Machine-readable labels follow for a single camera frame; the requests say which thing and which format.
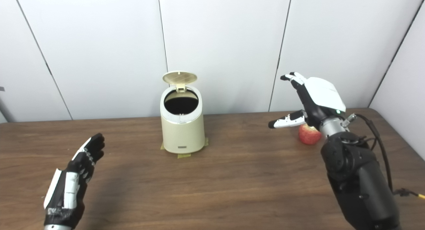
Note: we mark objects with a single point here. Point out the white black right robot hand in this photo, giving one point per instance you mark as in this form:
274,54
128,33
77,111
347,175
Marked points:
322,95

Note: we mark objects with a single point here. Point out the cream round bin lid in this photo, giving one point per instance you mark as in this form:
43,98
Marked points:
179,78

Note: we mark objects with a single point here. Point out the cream-colored bin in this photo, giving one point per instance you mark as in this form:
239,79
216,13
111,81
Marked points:
182,135

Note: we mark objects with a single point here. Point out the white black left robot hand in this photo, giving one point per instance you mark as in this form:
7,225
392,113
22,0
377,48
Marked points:
66,196

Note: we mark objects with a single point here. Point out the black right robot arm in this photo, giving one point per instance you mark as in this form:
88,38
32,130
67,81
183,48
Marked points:
358,180

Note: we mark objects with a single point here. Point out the red apple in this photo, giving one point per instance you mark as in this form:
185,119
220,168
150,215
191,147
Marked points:
308,137

